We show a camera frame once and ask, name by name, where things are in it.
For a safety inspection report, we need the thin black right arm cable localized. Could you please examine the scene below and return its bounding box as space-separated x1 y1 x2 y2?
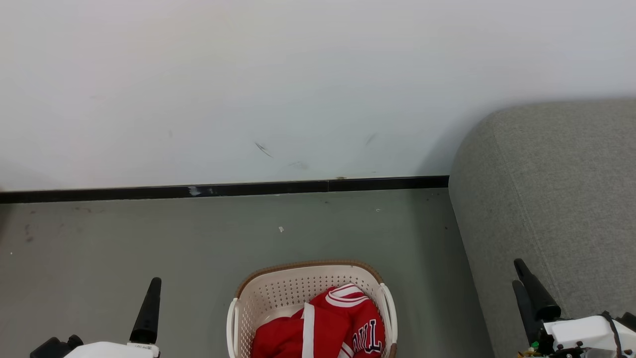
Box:
600 311 625 358

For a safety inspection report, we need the cream perforated laundry basket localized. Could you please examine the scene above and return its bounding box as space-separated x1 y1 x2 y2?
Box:
226 260 398 358

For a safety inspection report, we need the red white varsity jacket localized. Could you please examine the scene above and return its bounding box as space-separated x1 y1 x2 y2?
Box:
250 283 386 358

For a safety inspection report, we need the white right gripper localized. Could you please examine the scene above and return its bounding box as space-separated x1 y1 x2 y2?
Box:
512 258 636 358

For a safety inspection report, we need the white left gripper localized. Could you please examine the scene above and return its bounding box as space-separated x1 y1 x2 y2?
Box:
64 277 162 358

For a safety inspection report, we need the grey fabric sofa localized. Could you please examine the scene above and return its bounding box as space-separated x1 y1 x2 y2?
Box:
448 99 636 358

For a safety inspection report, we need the black wall baseboard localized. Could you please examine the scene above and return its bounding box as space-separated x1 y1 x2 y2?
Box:
0 175 450 204

